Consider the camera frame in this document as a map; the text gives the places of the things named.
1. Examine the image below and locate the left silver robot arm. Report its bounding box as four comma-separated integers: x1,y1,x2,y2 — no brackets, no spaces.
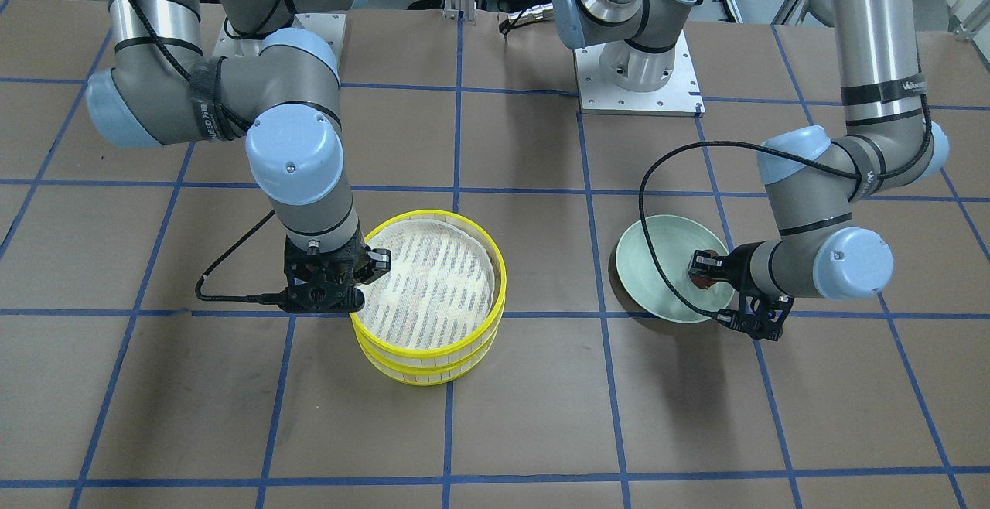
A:
551,0,950,340

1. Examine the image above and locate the yellow rimmed steamer layer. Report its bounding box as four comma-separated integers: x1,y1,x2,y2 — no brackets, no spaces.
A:
351,210,507,373
350,312,503,386

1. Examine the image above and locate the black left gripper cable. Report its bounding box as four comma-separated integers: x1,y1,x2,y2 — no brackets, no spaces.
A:
639,142,863,319

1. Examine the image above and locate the brown bun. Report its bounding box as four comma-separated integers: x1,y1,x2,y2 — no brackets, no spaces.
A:
688,251,722,290

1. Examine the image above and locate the yellow rimmed bottom steamer layer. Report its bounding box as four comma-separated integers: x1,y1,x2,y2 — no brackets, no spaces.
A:
350,312,503,386

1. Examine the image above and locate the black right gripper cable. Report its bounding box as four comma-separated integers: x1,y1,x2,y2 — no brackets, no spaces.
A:
195,210,291,307

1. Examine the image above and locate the yellow rimmed top steamer layer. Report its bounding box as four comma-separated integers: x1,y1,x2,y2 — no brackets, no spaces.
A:
351,210,507,373

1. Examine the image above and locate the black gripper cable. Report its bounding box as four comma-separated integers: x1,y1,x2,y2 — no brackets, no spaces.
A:
639,142,863,319
195,210,291,307

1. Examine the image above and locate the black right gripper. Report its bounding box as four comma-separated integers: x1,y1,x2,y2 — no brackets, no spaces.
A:
282,237,392,314

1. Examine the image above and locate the white steamer liner cloth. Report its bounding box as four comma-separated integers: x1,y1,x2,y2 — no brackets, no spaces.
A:
357,217,497,350

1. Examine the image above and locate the light green plate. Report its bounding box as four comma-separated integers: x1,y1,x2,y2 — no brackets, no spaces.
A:
616,215,735,323

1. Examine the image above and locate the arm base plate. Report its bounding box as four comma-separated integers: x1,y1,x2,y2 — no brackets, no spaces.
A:
213,12,347,59
574,32,706,117

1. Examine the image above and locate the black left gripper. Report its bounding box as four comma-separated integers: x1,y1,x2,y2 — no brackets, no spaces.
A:
689,242,794,340

